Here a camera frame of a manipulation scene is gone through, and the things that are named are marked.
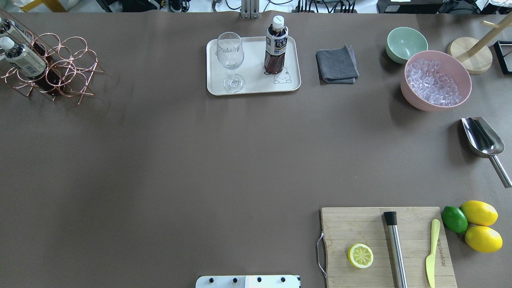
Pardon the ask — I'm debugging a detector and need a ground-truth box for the tea bottle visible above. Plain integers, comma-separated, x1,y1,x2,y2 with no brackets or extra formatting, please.
0,36,64,96
264,15,288,74
0,18,46,56

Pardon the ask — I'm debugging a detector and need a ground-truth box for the copper wire bottle basket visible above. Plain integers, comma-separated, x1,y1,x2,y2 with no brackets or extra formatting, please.
1,9,104,104

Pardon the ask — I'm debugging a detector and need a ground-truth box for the cream rabbit tray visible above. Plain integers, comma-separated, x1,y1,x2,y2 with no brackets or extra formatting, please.
206,36,302,96

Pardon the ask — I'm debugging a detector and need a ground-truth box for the clear wine glass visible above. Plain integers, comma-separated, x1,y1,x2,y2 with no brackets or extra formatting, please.
216,32,245,93

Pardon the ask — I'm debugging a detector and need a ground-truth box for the grey folded cloth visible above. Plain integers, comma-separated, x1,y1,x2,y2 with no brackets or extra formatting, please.
315,45,360,84

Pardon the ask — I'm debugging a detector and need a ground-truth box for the bamboo cutting board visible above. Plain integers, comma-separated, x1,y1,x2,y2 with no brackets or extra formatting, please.
320,207,441,288

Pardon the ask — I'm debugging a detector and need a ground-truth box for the half lemon slice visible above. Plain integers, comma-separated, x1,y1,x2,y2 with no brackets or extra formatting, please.
347,244,374,269

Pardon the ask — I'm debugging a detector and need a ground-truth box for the steel muddler black tip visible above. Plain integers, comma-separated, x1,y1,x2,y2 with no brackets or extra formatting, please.
383,211,408,288

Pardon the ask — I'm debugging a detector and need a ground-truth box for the green bowl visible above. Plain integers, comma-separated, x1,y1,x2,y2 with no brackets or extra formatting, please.
386,27,428,64

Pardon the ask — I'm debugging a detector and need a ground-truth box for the pink bowl of ice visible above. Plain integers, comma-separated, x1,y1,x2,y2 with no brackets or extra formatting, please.
400,50,472,112

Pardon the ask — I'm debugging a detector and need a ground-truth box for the yellow plastic knife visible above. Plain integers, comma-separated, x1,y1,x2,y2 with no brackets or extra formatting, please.
425,218,440,288

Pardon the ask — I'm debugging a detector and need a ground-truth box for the green lime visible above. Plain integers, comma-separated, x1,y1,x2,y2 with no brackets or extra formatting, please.
441,206,468,234

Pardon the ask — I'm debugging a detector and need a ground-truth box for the steel ice scoop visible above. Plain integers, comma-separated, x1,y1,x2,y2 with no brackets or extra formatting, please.
461,117,512,188

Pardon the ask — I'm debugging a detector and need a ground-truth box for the yellow lemon upper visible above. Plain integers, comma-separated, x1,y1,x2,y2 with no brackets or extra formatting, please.
460,200,498,226

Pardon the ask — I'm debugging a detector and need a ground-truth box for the yellow lemon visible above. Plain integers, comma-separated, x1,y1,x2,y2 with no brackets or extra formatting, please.
460,200,498,226
464,226,503,253

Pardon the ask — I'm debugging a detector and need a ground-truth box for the wooden cup tree stand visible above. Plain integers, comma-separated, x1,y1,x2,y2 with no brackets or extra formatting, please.
447,14,512,74

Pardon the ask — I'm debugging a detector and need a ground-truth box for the yellow lemon lower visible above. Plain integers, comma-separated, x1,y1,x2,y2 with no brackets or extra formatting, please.
464,226,503,253

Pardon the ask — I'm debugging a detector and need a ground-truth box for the black glass tray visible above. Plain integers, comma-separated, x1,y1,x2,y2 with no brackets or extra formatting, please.
493,41,512,75

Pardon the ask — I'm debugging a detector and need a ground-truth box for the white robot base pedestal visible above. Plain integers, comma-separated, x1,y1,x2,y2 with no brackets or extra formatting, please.
195,274,301,288

